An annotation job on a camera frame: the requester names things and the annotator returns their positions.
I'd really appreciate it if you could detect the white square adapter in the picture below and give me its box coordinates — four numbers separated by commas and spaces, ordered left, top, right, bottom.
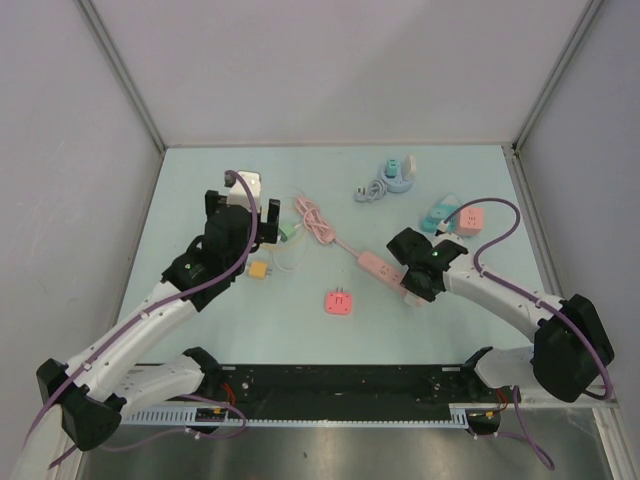
401, 155, 417, 183

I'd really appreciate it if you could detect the pink cable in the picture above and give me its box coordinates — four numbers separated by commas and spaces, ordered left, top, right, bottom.
294, 194, 361, 259

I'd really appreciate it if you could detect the green charger plug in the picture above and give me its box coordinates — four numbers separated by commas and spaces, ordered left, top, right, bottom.
279, 222, 298, 242

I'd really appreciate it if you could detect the white usb cable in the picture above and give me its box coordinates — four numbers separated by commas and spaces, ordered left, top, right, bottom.
272, 184, 311, 274

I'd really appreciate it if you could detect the blue round power strip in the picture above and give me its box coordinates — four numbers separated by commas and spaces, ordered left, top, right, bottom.
353, 167, 415, 203

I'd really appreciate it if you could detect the light teal charger plug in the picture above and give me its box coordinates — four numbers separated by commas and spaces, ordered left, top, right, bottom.
428, 205, 451, 225

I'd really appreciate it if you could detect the pink cube socket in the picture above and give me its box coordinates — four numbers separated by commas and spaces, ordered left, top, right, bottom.
454, 206, 485, 237

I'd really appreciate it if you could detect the pink power strip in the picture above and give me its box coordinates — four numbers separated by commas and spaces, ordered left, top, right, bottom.
357, 251, 406, 297

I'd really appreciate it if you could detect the grey cable duct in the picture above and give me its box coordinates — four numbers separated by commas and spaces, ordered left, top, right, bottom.
121, 403, 481, 429

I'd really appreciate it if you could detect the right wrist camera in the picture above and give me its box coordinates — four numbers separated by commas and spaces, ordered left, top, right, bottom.
435, 220, 456, 236

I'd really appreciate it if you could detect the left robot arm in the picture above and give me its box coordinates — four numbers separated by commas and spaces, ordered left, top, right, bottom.
36, 190, 281, 451

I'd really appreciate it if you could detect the white cube charger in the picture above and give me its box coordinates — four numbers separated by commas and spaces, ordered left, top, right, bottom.
403, 292, 426, 308

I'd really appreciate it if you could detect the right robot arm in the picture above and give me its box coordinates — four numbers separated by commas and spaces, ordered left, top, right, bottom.
387, 228, 615, 403

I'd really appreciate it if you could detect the teal triangular power strip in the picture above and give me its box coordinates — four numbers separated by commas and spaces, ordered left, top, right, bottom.
419, 193, 461, 234

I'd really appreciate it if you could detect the yellow charger plug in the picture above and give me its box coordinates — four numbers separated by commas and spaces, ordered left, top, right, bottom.
248, 260, 272, 280

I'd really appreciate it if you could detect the pink square adapter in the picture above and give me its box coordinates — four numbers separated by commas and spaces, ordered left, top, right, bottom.
324, 287, 354, 316

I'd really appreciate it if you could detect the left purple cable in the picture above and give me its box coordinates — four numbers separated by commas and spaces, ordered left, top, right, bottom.
23, 170, 261, 469

